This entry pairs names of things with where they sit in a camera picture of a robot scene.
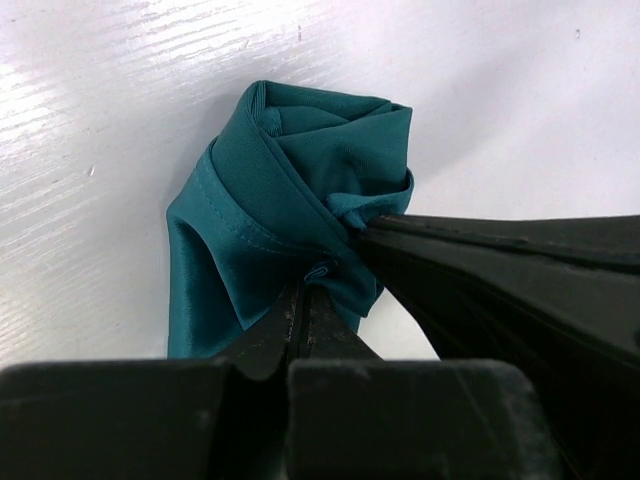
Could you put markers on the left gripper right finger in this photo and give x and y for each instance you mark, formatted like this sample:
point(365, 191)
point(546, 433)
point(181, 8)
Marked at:
point(322, 334)

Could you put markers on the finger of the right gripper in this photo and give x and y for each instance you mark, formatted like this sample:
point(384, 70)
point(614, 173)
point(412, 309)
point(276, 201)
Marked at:
point(558, 299)

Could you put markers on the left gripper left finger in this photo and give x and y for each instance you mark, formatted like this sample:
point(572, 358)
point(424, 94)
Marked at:
point(269, 344)

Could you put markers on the teal cloth napkin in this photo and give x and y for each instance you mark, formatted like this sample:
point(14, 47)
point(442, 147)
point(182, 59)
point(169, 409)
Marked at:
point(276, 199)

